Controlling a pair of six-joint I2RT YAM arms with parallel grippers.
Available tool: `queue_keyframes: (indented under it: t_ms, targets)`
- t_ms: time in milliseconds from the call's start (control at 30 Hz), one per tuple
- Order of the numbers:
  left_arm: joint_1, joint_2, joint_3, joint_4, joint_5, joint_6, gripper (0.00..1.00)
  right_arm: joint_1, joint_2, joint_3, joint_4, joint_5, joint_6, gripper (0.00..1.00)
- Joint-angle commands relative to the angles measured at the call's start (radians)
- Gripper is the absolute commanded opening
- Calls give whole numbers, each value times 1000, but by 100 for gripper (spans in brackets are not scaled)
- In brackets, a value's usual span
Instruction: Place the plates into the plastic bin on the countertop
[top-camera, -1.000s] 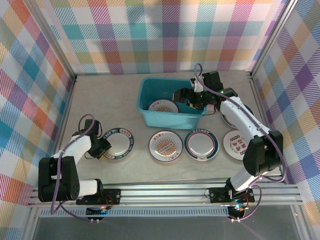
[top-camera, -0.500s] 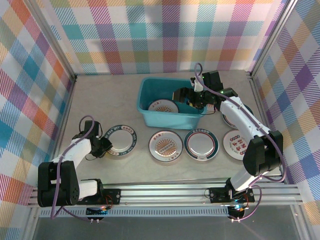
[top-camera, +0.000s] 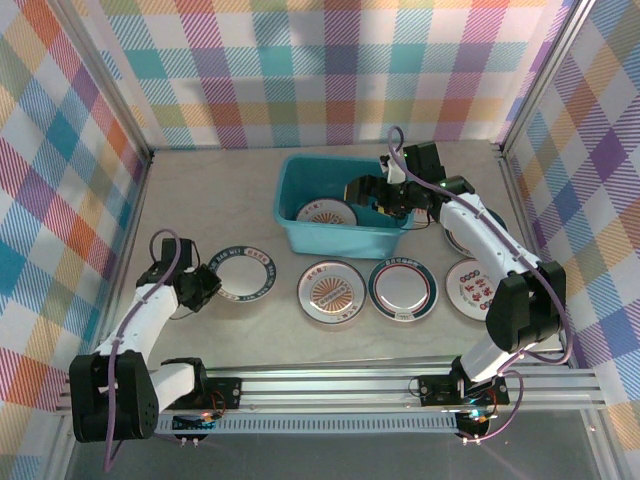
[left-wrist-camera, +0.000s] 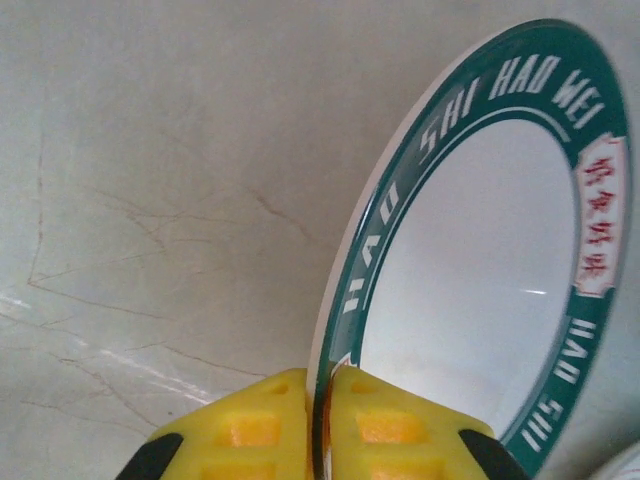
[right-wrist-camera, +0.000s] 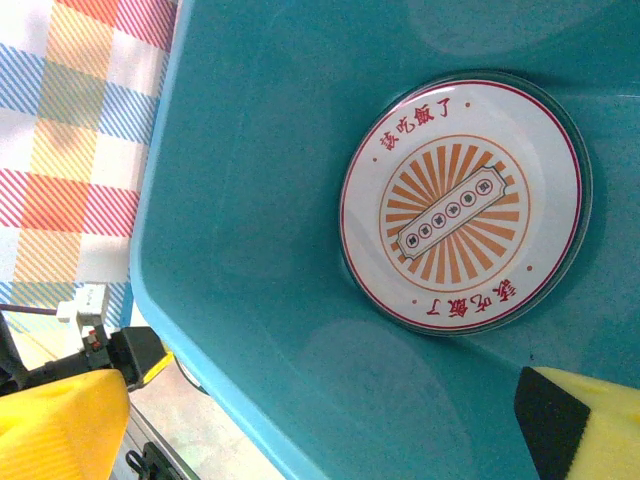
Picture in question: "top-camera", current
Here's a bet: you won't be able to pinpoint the green ring plate HAO text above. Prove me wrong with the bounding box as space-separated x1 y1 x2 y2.
207 245 278 305

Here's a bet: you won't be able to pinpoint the white plate orange sunburst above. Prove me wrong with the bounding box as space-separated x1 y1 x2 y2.
296 259 366 324
294 198 359 227

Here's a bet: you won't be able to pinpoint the teal plastic bin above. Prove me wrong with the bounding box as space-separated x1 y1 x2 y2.
273 154 415 260

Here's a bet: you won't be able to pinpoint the green rim plate red line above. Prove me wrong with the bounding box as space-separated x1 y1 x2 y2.
367 258 438 321
443 207 507 259

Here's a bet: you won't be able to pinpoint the white plate red characters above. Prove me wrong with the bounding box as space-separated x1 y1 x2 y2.
444 257 501 321

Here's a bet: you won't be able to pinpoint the blue controller board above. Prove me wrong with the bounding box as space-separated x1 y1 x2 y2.
172 412 219 434

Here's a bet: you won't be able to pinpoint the black controller board green light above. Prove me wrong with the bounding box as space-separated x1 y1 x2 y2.
457 409 494 441

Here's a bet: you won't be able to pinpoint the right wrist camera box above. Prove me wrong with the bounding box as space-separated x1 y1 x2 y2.
380 154 407 185

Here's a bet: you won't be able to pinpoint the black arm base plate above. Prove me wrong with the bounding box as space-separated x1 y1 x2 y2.
416 373 511 409
189 375 245 412

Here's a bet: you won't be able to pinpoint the wide aluminium base rail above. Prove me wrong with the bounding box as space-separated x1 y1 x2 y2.
53 363 610 415

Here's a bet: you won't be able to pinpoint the slotted grey cable duct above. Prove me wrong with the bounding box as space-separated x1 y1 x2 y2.
149 417 461 436

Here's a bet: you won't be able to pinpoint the aluminium frame post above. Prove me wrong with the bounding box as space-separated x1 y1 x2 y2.
498 0 600 154
49 0 154 161

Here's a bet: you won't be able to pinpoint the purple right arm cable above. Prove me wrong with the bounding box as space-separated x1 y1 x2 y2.
388 125 576 444

